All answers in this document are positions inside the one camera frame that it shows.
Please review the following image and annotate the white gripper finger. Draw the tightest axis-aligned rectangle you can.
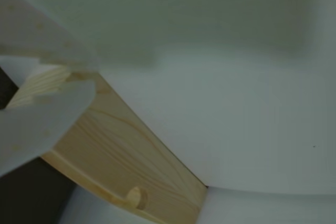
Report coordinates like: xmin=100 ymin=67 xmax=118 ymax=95
xmin=0 ymin=79 xmax=96 ymax=178
xmin=0 ymin=0 xmax=102 ymax=73

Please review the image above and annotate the light wooden box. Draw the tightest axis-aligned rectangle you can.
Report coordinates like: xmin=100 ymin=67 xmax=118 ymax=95
xmin=5 ymin=64 xmax=208 ymax=224

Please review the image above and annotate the white laminate board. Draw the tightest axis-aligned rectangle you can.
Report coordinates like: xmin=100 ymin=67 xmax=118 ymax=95
xmin=0 ymin=0 xmax=336 ymax=196

